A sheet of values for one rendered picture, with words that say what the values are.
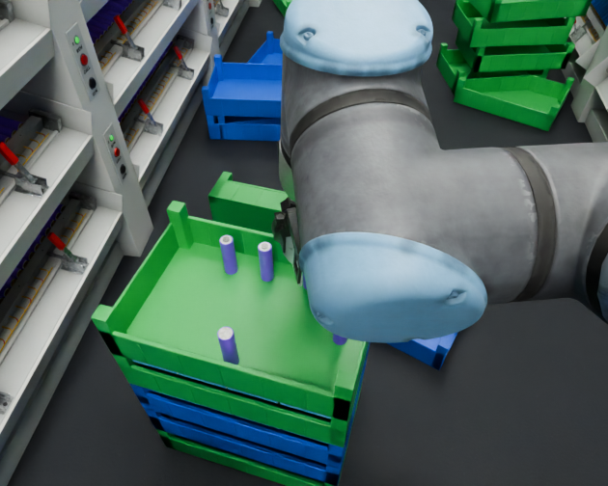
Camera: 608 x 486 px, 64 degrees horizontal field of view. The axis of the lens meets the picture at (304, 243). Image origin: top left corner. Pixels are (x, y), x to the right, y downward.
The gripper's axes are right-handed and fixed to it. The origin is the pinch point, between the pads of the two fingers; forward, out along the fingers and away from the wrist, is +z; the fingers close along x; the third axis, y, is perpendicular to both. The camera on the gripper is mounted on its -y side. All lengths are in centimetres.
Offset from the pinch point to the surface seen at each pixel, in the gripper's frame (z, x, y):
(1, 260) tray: 8.0, -40.7, -11.0
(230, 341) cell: -2.2, -11.4, 9.8
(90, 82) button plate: 8, -28, -44
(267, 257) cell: 1.7, -5.0, -1.3
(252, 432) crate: 15.0, -10.9, 17.7
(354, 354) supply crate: 3.1, 3.0, 12.9
